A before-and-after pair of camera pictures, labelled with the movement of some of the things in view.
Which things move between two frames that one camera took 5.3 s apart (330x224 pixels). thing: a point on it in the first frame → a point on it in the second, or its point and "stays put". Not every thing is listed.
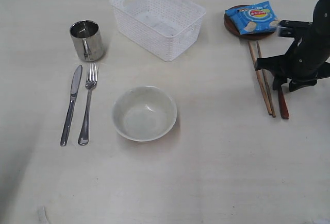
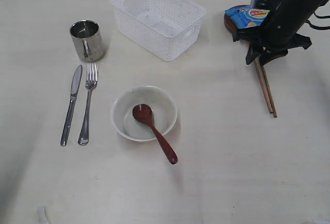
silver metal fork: (91, 84) stays put
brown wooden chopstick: (266, 85) stays put
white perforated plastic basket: (158, 20) stays put
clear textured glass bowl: (144, 113) stays put
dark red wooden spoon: (283, 107) → (144, 113)
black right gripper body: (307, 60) → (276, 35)
